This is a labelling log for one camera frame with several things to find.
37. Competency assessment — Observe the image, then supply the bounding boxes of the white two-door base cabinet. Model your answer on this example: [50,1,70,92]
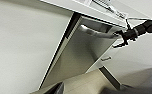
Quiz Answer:
[0,0,76,94]

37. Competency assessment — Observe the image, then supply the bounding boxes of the stainless steel dishwasher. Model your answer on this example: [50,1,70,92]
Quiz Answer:
[38,12,126,91]

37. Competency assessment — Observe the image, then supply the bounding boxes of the white three-drawer stack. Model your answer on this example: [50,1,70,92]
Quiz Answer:
[86,34,140,84]

